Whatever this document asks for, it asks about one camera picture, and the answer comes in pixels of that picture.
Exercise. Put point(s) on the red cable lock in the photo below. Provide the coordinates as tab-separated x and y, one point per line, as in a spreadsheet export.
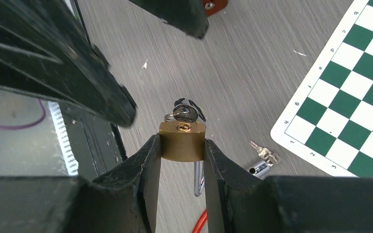
259	170

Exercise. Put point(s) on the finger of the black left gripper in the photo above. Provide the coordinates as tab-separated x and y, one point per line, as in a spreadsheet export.
189	16
44	54

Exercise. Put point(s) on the green white chess mat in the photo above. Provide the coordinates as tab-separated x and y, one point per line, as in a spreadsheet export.
328	122

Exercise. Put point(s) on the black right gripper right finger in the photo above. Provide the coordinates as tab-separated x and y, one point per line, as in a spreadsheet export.
239	202

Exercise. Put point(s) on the brass padlock with long shackle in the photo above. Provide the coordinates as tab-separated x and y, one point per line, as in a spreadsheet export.
184	142

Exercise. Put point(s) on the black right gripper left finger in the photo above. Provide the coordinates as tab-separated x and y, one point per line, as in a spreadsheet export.
123	200

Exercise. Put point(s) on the key with ring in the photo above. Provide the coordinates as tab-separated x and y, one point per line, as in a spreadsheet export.
186	110

